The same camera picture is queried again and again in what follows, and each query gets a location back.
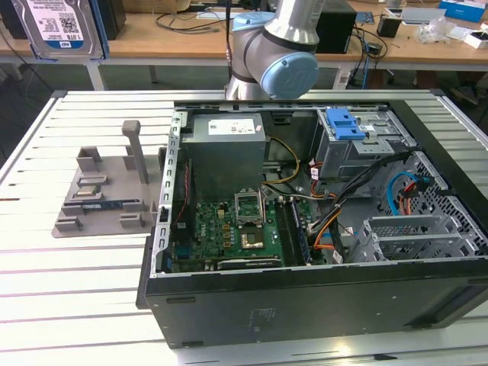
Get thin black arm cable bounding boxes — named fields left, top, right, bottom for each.
left=224, top=0, right=234, bottom=79

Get grey parts rack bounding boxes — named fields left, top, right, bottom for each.
left=51, top=120, right=169, bottom=239

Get blue drive cage latch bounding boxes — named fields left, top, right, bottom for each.
left=326, top=108, right=368, bottom=142

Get grey disk bay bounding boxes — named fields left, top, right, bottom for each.
left=348, top=214, right=480, bottom=264

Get RAM stick with blue label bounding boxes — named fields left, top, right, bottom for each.
left=81, top=201, right=125, bottom=212

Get white box with black inlay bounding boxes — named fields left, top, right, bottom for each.
left=462, top=30, right=488, bottom=50

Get blue cardboard box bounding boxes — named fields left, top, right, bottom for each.
left=438, top=0, right=488, bottom=22

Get black desk cables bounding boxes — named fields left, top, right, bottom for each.
left=154, top=11, right=226, bottom=36

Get blue wire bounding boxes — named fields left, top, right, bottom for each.
left=386, top=171, right=421, bottom=221

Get orange wire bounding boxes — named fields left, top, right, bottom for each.
left=399, top=182, right=417, bottom=217

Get grey optical drive cage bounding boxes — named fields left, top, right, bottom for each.
left=315, top=108, right=417, bottom=183

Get clear plastic bags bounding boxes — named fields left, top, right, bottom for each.
left=414, top=17, right=470, bottom=43

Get green motherboard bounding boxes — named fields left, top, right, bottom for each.
left=169, top=197, right=329, bottom=272

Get black computer tower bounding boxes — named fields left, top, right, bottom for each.
left=315, top=0, right=358, bottom=55

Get long wooden desk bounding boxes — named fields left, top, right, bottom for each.
left=0, top=0, right=488, bottom=65

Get CPU socket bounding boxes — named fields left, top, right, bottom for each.
left=239, top=224, right=268, bottom=251

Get black open PC case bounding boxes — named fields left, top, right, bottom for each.
left=136, top=89, right=488, bottom=350

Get black cable bundle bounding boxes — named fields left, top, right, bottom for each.
left=304, top=151, right=417, bottom=264

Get hard disk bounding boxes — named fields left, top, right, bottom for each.
left=11, top=0, right=111, bottom=62

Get small black cube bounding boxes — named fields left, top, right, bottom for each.
left=376, top=14, right=403, bottom=38

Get grey power supply unit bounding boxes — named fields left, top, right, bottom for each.
left=181, top=113, right=272, bottom=203

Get metal socket cover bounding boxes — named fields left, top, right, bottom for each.
left=233, top=188, right=266, bottom=229

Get red and black wire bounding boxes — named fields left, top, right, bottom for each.
left=178, top=159, right=192, bottom=226

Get black graphics card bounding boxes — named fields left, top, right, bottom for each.
left=216, top=256, right=285, bottom=272

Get grey flat tray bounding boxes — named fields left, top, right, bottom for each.
left=400, top=7, right=447, bottom=26

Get yellow wire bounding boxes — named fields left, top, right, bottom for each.
left=262, top=136, right=303, bottom=188

